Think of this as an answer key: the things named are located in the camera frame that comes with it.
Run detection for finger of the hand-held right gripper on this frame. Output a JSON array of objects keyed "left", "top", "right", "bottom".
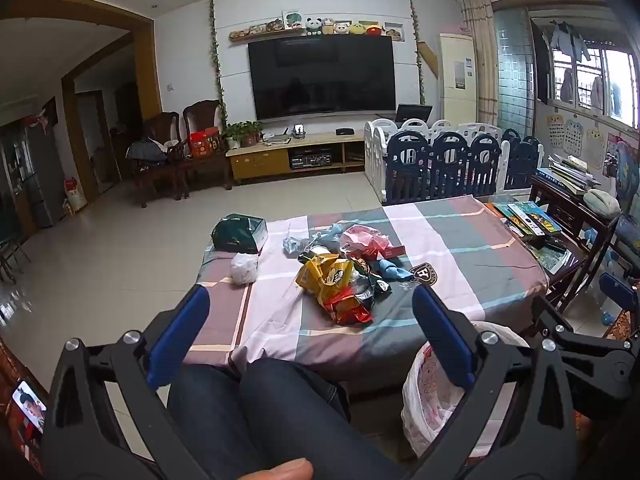
[
  {"left": 531, "top": 295, "right": 578, "bottom": 343},
  {"left": 599, "top": 272, "right": 640, "bottom": 316}
]

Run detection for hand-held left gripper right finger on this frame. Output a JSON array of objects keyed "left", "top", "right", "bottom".
[{"left": 411, "top": 284, "right": 585, "bottom": 480}]

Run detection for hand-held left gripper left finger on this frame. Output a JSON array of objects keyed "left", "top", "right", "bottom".
[{"left": 42, "top": 284, "right": 213, "bottom": 480}]

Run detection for white plastic bin bag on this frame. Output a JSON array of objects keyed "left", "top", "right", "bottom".
[{"left": 402, "top": 321, "right": 531, "bottom": 461}]

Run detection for red green snack bag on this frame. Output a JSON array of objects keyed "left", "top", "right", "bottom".
[{"left": 322, "top": 272, "right": 391, "bottom": 326}]

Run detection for pink plastic bag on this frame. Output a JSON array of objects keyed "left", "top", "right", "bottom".
[{"left": 341, "top": 224, "right": 396, "bottom": 258}]

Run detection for yellow snack bag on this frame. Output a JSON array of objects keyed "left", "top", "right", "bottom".
[{"left": 296, "top": 255, "right": 356, "bottom": 301}]

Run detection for clear blue plastic wrapper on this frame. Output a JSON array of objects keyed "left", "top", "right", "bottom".
[{"left": 282, "top": 234, "right": 313, "bottom": 258}]

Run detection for person's left hand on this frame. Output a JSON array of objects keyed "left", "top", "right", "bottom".
[{"left": 235, "top": 458, "right": 315, "bottom": 480}]

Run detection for dark wooden side table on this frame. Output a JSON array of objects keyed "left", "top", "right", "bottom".
[{"left": 480, "top": 175, "right": 621, "bottom": 313}]

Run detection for grey green cushion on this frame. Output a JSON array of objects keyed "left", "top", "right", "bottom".
[{"left": 582, "top": 189, "right": 622, "bottom": 220}]

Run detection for blue chair cushion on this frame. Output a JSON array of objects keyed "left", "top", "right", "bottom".
[{"left": 615, "top": 140, "right": 640, "bottom": 201}]

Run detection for green tissue box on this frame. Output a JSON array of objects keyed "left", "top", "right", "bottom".
[{"left": 211, "top": 214, "right": 268, "bottom": 255}]

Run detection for stack of books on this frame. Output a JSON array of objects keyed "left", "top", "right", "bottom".
[{"left": 547, "top": 154, "right": 601, "bottom": 196}]

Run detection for person's legs in jeans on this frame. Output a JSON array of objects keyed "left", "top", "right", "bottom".
[{"left": 165, "top": 357, "right": 408, "bottom": 480}]

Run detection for smartphone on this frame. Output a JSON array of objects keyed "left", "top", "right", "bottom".
[{"left": 11, "top": 380, "right": 48, "bottom": 433}]

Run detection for red white sack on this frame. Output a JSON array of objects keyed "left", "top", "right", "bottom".
[{"left": 62, "top": 177, "right": 88, "bottom": 213}]

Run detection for white navy playpen fence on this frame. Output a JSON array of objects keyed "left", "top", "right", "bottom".
[{"left": 364, "top": 117, "right": 545, "bottom": 206}]

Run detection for dark bag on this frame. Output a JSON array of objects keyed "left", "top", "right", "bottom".
[{"left": 127, "top": 138, "right": 168, "bottom": 163}]

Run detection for red gift box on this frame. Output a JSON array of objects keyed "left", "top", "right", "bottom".
[{"left": 189, "top": 127, "right": 223, "bottom": 159}]

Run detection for yellow wooden television cabinet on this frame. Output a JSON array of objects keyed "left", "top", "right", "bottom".
[{"left": 226, "top": 130, "right": 371, "bottom": 186}]

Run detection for barred window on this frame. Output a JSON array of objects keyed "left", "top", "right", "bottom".
[{"left": 550, "top": 45, "right": 640, "bottom": 128}]

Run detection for green potted plant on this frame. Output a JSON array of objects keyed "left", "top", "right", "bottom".
[{"left": 222, "top": 120, "right": 263, "bottom": 150}]

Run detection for grey refrigerator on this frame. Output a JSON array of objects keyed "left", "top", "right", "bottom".
[{"left": 0, "top": 122, "right": 53, "bottom": 231}]

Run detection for black amplifier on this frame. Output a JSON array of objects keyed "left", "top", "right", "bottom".
[{"left": 290, "top": 152, "right": 335, "bottom": 170}]

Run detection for black laptop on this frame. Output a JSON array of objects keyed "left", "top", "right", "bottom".
[{"left": 395, "top": 104, "right": 433, "bottom": 125}]

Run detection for cream standing air conditioner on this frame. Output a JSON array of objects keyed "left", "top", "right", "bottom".
[{"left": 439, "top": 33, "right": 478, "bottom": 126}]

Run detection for hanging dark garment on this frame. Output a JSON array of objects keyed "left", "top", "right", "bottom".
[{"left": 531, "top": 20, "right": 551, "bottom": 101}]

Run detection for hanging blue jacket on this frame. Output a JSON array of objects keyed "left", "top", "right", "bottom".
[{"left": 550, "top": 21, "right": 591, "bottom": 63}]

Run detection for beige curtain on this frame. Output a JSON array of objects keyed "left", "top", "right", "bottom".
[{"left": 460, "top": 0, "right": 498, "bottom": 126}]

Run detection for slanted wooden board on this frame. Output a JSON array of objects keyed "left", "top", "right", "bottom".
[{"left": 417, "top": 41, "right": 441, "bottom": 81}]

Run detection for ivy garland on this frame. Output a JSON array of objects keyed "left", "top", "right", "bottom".
[
  {"left": 407, "top": 0, "right": 427, "bottom": 106},
  {"left": 209, "top": 0, "right": 227, "bottom": 126}
]

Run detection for large black television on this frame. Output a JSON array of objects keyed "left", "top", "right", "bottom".
[{"left": 249, "top": 35, "right": 396, "bottom": 121}]

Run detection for wall learning chart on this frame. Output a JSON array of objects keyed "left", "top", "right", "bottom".
[
  {"left": 585, "top": 129, "right": 606, "bottom": 170},
  {"left": 545, "top": 114, "right": 566, "bottom": 148},
  {"left": 563, "top": 119, "right": 585, "bottom": 156}
]

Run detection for wooden wall shelf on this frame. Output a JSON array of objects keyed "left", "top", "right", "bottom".
[{"left": 229, "top": 27, "right": 386, "bottom": 43}]

